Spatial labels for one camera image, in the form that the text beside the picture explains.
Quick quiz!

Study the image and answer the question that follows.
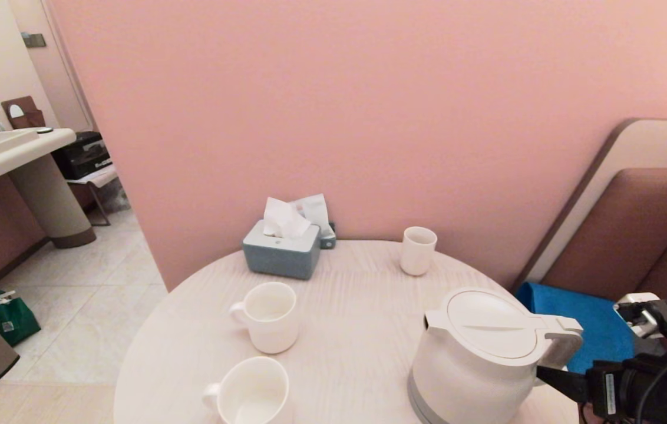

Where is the brown tissue holder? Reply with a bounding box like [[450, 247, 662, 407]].
[[1, 96, 47, 130]]

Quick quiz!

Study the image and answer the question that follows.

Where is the teal tissue box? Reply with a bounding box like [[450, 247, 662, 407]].
[[242, 219, 322, 280]]

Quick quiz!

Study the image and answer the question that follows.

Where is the black box appliance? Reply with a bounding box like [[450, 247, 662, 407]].
[[51, 131, 113, 180]]

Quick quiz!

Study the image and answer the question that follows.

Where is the white handleless cup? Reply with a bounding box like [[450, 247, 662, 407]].
[[399, 226, 438, 276]]

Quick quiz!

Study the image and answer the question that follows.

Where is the beige sink pedestal column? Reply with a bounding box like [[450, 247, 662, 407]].
[[8, 154, 97, 249]]

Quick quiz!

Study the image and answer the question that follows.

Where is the luggage bench with metal legs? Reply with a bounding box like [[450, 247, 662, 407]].
[[65, 164, 119, 227]]

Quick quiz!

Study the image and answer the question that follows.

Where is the blue cloth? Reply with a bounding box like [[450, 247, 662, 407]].
[[516, 281, 636, 375]]

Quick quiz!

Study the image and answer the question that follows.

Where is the brown and cream padded sofa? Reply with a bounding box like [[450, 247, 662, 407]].
[[513, 118, 667, 330]]

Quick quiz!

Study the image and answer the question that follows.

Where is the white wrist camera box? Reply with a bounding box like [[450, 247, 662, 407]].
[[613, 293, 662, 339]]

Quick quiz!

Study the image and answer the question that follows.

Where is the white electric kettle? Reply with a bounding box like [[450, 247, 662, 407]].
[[408, 287, 584, 424]]

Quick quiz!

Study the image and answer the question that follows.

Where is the green shopping bag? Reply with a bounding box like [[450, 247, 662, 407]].
[[0, 290, 41, 347]]

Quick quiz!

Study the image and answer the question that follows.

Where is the cream door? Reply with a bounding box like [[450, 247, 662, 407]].
[[8, 0, 95, 133]]

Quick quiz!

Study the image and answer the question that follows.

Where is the clear plastic bag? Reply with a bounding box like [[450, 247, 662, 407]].
[[101, 177, 131, 214]]

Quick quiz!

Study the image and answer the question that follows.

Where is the white ribbed mug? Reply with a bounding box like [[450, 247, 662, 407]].
[[229, 281, 300, 355], [202, 356, 294, 424]]

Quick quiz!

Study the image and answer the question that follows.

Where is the white paper tissue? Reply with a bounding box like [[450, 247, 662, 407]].
[[262, 197, 312, 239]]

